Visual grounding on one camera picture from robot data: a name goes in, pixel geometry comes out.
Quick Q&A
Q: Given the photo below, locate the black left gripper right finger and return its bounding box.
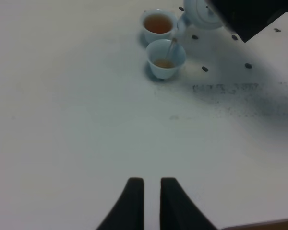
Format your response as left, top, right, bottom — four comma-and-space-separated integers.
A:
160, 178, 216, 230

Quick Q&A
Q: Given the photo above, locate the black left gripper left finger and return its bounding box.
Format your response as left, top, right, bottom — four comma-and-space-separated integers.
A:
98, 177, 144, 230

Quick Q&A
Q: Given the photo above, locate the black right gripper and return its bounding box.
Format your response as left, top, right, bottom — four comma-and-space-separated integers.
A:
207, 0, 288, 43

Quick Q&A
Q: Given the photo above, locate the light blue porcelain teapot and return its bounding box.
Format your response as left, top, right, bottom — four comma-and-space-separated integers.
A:
177, 0, 223, 36

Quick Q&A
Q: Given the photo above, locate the far light blue teacup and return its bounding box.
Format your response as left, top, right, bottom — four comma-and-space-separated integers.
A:
140, 9, 177, 44

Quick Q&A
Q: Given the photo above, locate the light blue teacup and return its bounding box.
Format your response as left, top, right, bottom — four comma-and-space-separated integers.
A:
140, 9, 177, 44
146, 39, 186, 80

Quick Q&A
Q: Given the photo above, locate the near light blue teacup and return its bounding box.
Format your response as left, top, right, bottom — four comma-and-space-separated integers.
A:
146, 39, 186, 80

